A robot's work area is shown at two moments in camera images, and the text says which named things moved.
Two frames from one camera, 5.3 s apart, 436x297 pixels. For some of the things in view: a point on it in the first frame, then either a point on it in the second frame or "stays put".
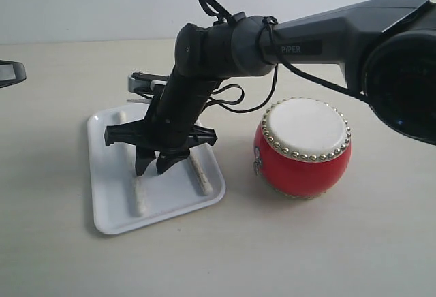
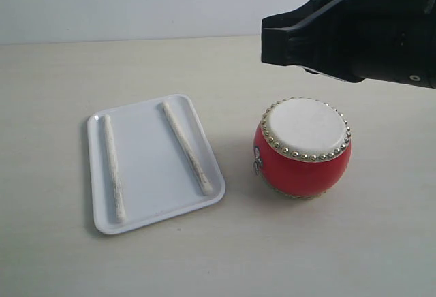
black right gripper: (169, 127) -> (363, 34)
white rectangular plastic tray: (174, 191) stays put
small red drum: (302, 146) stays put
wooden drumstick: (137, 184) -> (119, 201)
